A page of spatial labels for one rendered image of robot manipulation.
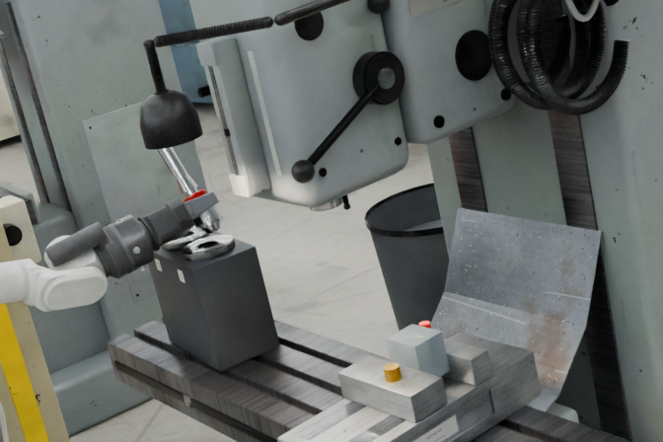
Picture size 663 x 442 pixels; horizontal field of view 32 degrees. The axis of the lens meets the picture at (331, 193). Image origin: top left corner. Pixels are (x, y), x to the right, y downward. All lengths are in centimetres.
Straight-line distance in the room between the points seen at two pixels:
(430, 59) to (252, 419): 64
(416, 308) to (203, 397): 176
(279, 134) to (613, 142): 50
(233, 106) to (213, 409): 62
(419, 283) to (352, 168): 207
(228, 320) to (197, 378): 11
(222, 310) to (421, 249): 164
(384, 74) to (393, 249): 210
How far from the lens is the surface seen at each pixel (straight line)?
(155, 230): 196
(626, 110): 172
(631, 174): 175
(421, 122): 160
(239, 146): 154
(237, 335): 200
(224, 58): 153
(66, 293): 192
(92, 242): 194
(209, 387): 196
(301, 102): 150
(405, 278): 363
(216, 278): 196
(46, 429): 346
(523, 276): 191
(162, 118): 140
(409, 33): 158
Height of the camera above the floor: 175
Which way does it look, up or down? 16 degrees down
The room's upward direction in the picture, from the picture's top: 13 degrees counter-clockwise
